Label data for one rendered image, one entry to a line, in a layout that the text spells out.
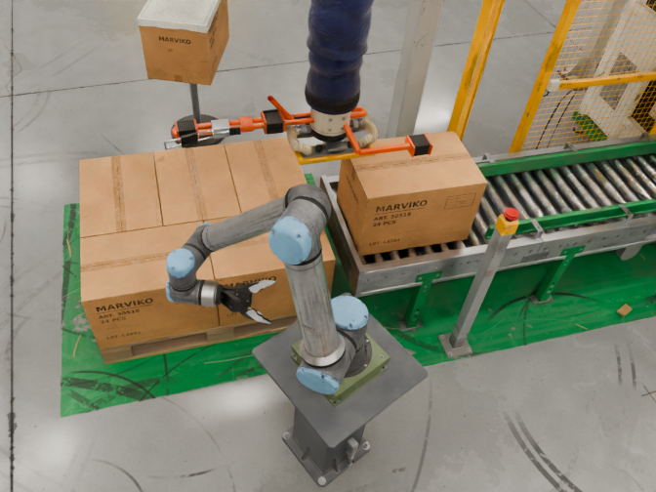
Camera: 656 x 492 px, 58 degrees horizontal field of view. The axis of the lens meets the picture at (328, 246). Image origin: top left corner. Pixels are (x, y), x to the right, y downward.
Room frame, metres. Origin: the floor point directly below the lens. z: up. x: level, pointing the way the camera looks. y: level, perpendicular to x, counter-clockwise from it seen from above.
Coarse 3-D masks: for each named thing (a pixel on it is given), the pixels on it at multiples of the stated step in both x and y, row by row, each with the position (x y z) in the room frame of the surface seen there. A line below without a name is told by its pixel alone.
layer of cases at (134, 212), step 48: (240, 144) 2.72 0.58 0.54; (288, 144) 2.77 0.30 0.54; (96, 192) 2.19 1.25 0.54; (144, 192) 2.24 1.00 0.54; (192, 192) 2.28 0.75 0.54; (240, 192) 2.32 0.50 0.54; (96, 240) 1.87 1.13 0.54; (144, 240) 1.90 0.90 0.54; (96, 288) 1.58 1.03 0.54; (144, 288) 1.61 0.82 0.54; (288, 288) 1.84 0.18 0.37; (96, 336) 1.50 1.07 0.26; (144, 336) 1.58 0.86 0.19
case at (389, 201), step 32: (352, 160) 2.20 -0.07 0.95; (384, 160) 2.23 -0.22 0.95; (416, 160) 2.26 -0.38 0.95; (448, 160) 2.28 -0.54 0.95; (352, 192) 2.12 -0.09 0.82; (384, 192) 2.00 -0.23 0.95; (416, 192) 2.03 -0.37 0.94; (448, 192) 2.09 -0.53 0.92; (480, 192) 2.15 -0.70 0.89; (352, 224) 2.06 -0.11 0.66; (384, 224) 1.99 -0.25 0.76; (416, 224) 2.05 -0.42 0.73; (448, 224) 2.11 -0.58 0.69
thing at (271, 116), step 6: (264, 114) 2.02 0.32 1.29; (270, 114) 2.02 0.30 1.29; (276, 114) 2.03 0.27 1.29; (282, 114) 2.02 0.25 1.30; (264, 120) 1.96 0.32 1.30; (270, 120) 1.98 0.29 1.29; (276, 120) 1.99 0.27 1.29; (282, 120) 1.98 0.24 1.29; (270, 126) 1.95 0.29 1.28; (276, 126) 1.96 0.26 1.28; (282, 126) 1.98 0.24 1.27; (270, 132) 1.95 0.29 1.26; (276, 132) 1.96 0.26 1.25; (282, 132) 1.97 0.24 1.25
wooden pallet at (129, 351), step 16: (272, 320) 1.87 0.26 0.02; (288, 320) 1.89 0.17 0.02; (176, 336) 1.63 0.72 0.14; (192, 336) 1.71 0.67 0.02; (208, 336) 1.69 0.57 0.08; (224, 336) 1.72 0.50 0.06; (240, 336) 1.75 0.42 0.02; (112, 352) 1.52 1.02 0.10; (128, 352) 1.54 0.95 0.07; (144, 352) 1.58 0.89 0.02; (160, 352) 1.60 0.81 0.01
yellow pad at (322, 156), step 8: (320, 144) 1.99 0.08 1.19; (368, 144) 2.06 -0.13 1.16; (296, 152) 1.95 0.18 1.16; (312, 152) 1.96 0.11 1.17; (320, 152) 1.97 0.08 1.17; (328, 152) 1.97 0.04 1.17; (336, 152) 1.98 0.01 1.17; (344, 152) 1.98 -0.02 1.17; (352, 152) 2.00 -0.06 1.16; (304, 160) 1.91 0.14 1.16; (312, 160) 1.92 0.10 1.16; (320, 160) 1.93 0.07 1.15; (328, 160) 1.94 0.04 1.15
